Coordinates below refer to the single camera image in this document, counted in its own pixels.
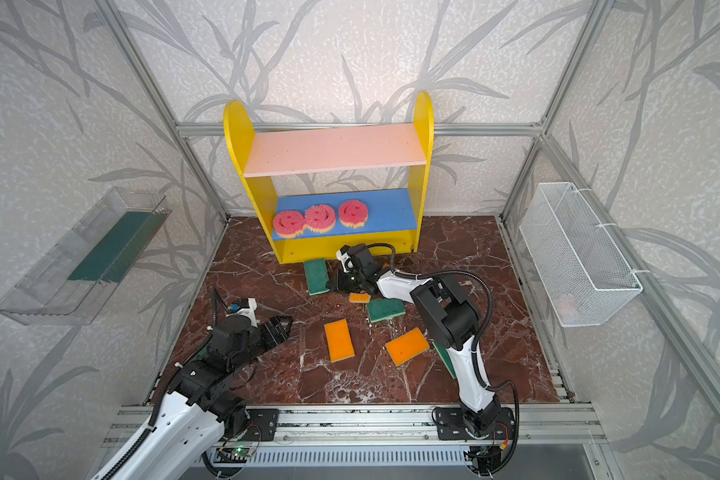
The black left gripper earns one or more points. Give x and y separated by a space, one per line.
265 330

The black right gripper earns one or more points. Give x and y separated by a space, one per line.
350 278

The orange sponge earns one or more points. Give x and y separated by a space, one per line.
407 346
359 298
339 340

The green sponge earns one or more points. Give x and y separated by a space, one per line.
384 309
317 277
445 358

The pink smiley sponge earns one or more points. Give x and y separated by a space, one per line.
289 224
353 214
320 218

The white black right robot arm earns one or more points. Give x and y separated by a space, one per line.
456 307

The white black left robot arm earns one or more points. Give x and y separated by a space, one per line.
198 407

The yellow shelf with coloured boards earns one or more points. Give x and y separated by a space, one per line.
395 215

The green pad in clear bin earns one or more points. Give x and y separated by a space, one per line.
110 260

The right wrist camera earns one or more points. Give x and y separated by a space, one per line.
343 257

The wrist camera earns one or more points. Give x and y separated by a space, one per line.
343 257
244 307

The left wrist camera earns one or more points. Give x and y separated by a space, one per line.
244 307

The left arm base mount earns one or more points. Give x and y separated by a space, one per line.
255 425

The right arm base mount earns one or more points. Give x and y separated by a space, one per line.
455 423

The clear plastic wall bin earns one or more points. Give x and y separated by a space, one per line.
45 296

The white wire mesh basket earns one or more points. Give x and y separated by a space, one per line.
585 275

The aluminium front rail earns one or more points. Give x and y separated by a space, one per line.
412 424

